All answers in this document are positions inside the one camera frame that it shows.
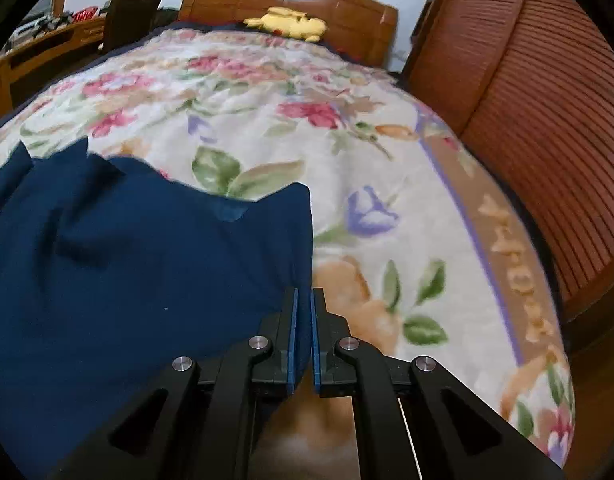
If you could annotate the navy blue suit jacket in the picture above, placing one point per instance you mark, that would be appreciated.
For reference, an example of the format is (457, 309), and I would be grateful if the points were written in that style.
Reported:
(137, 270)

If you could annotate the wooden louvered wardrobe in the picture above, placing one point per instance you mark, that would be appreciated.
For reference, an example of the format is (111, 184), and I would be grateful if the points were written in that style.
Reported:
(527, 90)

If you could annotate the yellow plush toy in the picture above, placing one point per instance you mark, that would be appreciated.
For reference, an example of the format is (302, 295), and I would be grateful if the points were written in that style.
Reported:
(287, 22)

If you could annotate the floral printed blanket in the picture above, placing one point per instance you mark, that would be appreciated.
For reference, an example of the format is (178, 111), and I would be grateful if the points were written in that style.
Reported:
(337, 160)

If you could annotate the dark chair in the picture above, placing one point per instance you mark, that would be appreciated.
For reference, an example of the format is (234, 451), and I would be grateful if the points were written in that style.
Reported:
(129, 15)

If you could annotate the wooden desk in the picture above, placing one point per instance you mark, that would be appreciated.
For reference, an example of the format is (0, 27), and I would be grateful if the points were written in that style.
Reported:
(42, 50)

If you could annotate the wooden bed headboard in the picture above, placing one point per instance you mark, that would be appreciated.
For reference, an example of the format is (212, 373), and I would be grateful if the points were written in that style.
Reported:
(297, 5)

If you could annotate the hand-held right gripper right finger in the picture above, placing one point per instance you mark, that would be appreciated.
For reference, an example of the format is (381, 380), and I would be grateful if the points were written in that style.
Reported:
(317, 340)

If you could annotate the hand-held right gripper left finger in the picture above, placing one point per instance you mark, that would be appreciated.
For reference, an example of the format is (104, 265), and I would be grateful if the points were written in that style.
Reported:
(293, 340)

